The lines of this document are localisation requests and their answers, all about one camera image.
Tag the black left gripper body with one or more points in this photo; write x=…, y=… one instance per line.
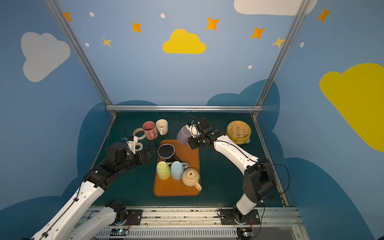
x=141, y=157

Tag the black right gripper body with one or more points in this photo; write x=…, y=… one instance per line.
x=197, y=141

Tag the purple ceramic mug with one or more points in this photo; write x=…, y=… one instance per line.
x=184, y=135

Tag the pink ghost pattern mug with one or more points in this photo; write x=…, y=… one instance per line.
x=150, y=130

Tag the white ceramic mug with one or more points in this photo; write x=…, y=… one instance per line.
x=162, y=126

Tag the beige ceramic teapot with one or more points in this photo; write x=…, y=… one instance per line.
x=191, y=178

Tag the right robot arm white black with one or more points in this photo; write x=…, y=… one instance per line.
x=259, y=179

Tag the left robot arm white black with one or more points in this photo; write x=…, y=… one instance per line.
x=119, y=158

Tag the yellow-green ceramic mug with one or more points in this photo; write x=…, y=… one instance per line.
x=163, y=170

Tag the black patterned mug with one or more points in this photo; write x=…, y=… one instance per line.
x=166, y=153

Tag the light blue ceramic mug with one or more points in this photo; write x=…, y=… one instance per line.
x=177, y=169

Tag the small white tape roll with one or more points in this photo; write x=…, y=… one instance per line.
x=138, y=147

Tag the large patterned tape roll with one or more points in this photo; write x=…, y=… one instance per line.
x=136, y=134

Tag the yellow bamboo steamer basket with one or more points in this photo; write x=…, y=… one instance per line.
x=239, y=132

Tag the left controller circuit board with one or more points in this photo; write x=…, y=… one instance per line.
x=119, y=232

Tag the controller circuit board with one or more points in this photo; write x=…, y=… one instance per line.
x=119, y=232
x=244, y=233

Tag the right controller circuit board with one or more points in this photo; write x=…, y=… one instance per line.
x=244, y=233

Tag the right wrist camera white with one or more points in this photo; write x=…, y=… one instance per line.
x=192, y=128

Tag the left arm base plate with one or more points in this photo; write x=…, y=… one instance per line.
x=128, y=217

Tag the aluminium frame back bar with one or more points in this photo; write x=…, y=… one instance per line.
x=142, y=108

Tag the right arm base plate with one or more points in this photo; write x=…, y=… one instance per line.
x=234, y=217

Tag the aluminium frame right post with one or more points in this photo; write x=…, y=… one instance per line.
x=291, y=34

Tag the aluminium frame post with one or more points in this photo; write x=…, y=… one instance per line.
x=59, y=15
x=291, y=34

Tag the aluminium front rail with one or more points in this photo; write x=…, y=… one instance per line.
x=203, y=223

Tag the aluminium frame left post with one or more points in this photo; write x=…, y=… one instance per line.
x=59, y=15

